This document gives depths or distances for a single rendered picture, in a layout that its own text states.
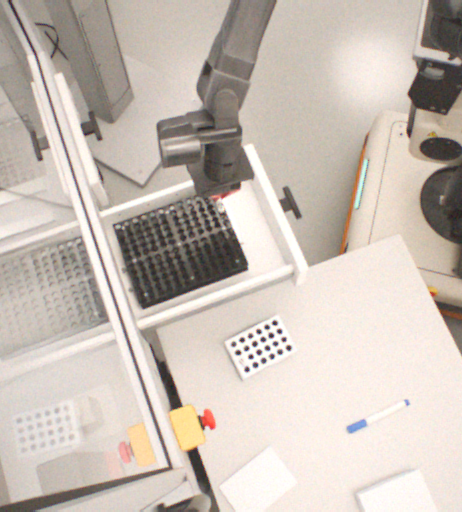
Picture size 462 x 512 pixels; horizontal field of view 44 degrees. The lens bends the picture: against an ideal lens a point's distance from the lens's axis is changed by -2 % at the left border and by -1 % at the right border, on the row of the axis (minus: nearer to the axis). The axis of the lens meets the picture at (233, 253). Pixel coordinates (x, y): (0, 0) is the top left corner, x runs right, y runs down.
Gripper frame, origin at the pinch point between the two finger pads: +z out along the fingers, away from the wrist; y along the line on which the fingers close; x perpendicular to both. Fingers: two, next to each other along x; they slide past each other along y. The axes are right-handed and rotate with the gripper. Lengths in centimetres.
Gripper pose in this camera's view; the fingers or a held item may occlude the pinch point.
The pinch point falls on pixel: (217, 195)
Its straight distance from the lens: 103.7
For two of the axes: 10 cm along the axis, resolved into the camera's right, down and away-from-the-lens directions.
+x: 3.4, 8.7, -3.6
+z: -0.7, 4.1, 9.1
